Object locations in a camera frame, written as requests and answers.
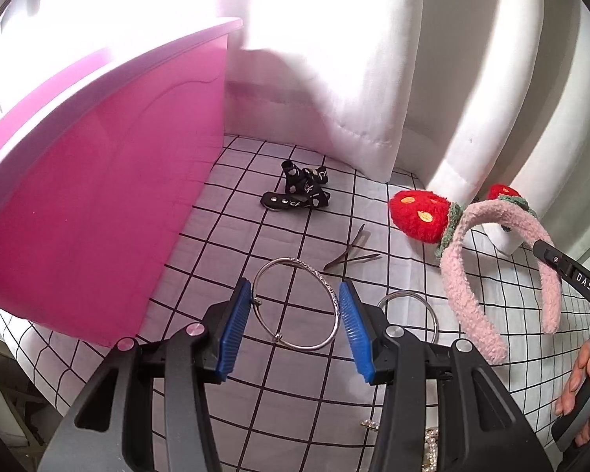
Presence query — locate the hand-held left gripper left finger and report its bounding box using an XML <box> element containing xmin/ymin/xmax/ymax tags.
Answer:
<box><xmin>39</xmin><ymin>278</ymin><xmax>254</xmax><ymax>472</ymax></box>

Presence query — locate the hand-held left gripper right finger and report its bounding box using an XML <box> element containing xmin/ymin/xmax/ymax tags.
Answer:
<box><xmin>338</xmin><ymin>280</ymin><xmax>554</xmax><ymax>472</ymax></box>

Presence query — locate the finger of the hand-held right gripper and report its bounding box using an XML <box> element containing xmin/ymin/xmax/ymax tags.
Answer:
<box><xmin>532</xmin><ymin>237</ymin><xmax>590</xmax><ymax>308</ymax></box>

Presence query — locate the large silver bangle bracelet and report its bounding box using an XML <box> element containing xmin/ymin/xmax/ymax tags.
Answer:
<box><xmin>252</xmin><ymin>257</ymin><xmax>341</xmax><ymax>352</ymax></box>

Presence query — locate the person's right hand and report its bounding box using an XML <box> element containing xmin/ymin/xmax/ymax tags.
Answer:
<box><xmin>555</xmin><ymin>338</ymin><xmax>590</xmax><ymax>448</ymax></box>

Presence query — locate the long metal hair clip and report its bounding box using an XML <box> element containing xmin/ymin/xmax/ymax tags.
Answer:
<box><xmin>323</xmin><ymin>253</ymin><xmax>382</xmax><ymax>271</ymax></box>

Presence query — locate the white black-grid cloth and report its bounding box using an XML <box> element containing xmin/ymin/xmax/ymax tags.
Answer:
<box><xmin>0</xmin><ymin>133</ymin><xmax>590</xmax><ymax>472</ymax></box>

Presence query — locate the short metal hair clip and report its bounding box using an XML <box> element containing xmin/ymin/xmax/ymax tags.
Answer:
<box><xmin>341</xmin><ymin>224</ymin><xmax>367</xmax><ymax>257</ymax></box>

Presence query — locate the pink strawberry plush headband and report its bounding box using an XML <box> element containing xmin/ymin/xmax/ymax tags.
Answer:
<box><xmin>388</xmin><ymin>184</ymin><xmax>561</xmax><ymax>366</ymax></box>

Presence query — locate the black bow hair clip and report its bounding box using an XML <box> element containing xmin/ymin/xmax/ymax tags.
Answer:
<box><xmin>260</xmin><ymin>160</ymin><xmax>331</xmax><ymax>214</ymax></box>

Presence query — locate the pink storage box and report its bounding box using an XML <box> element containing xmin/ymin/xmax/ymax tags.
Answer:
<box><xmin>0</xmin><ymin>17</ymin><xmax>243</xmax><ymax>344</ymax></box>

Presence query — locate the white curtain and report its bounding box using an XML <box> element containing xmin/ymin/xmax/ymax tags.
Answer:
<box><xmin>0</xmin><ymin>0</ymin><xmax>590</xmax><ymax>276</ymax></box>

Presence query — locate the small silver bangle bracelet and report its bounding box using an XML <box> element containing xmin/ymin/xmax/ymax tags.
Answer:
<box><xmin>376</xmin><ymin>290</ymin><xmax>441</xmax><ymax>346</ymax></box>

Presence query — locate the pearl bead necklace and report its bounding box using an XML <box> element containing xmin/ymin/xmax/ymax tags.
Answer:
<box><xmin>422</xmin><ymin>428</ymin><xmax>444</xmax><ymax>472</ymax></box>

